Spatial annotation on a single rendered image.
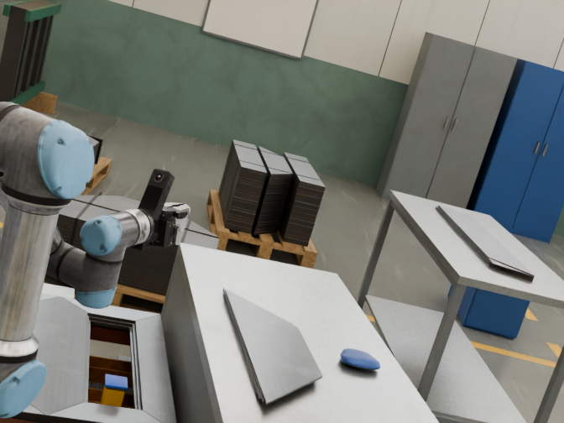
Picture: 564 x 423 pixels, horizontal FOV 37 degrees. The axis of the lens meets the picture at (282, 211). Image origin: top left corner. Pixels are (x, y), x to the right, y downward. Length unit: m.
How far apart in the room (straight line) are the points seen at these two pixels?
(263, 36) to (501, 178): 3.23
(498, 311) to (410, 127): 3.84
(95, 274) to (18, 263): 0.28
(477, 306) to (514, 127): 4.05
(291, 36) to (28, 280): 8.87
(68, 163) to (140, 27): 8.94
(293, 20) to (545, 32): 2.99
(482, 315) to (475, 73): 4.09
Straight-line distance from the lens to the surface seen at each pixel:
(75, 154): 1.44
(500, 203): 10.31
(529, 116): 10.18
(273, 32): 10.23
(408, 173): 9.98
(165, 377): 2.54
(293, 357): 2.31
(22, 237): 1.48
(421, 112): 9.88
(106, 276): 1.74
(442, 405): 4.51
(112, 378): 2.38
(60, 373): 2.44
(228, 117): 10.36
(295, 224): 6.61
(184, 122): 10.40
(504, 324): 6.57
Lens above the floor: 1.99
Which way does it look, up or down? 14 degrees down
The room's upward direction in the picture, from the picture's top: 16 degrees clockwise
